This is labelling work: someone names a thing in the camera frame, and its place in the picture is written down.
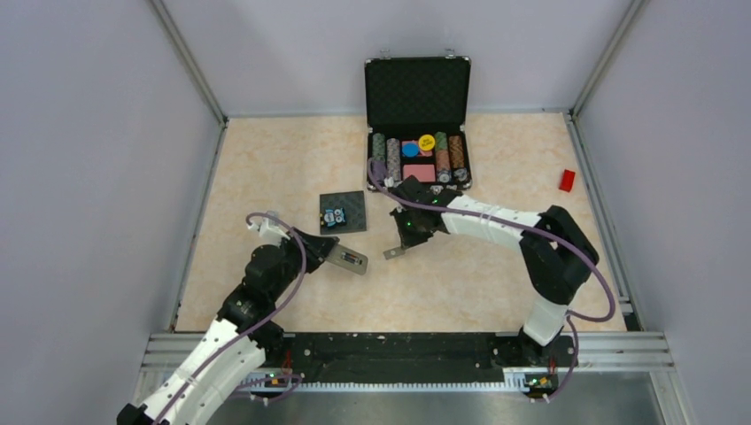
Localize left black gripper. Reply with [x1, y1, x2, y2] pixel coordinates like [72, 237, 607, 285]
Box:
[270, 226, 340, 300]

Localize grey remote battery cover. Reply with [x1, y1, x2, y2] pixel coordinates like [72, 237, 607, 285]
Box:
[383, 247, 406, 260]

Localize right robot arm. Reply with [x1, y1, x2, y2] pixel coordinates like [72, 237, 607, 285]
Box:
[388, 177, 600, 365]

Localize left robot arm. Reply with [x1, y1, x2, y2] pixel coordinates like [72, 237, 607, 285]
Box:
[116, 228, 340, 424]

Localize black foam battery tray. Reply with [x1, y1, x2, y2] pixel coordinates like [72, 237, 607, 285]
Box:
[319, 190, 368, 236]

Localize pink card deck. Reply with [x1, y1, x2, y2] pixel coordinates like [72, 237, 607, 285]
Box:
[402, 164, 437, 183]

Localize blue round chip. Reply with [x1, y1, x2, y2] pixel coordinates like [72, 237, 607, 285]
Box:
[401, 141, 421, 158]

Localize yellow round chip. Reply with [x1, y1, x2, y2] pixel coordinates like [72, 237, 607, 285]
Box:
[418, 134, 437, 151]

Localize black poker chip case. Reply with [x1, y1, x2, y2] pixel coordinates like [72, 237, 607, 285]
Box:
[364, 54, 473, 190]

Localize red toy brick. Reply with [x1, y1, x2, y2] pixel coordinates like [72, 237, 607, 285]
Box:
[559, 169, 577, 193]

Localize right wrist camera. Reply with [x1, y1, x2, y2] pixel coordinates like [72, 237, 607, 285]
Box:
[383, 177, 401, 191]

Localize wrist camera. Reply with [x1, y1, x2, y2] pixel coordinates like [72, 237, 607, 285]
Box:
[383, 177, 401, 191]
[245, 210, 290, 245]

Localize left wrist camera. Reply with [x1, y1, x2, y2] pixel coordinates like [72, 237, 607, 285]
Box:
[245, 210, 290, 245]

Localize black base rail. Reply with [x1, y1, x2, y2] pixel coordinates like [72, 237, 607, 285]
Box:
[262, 332, 573, 384]

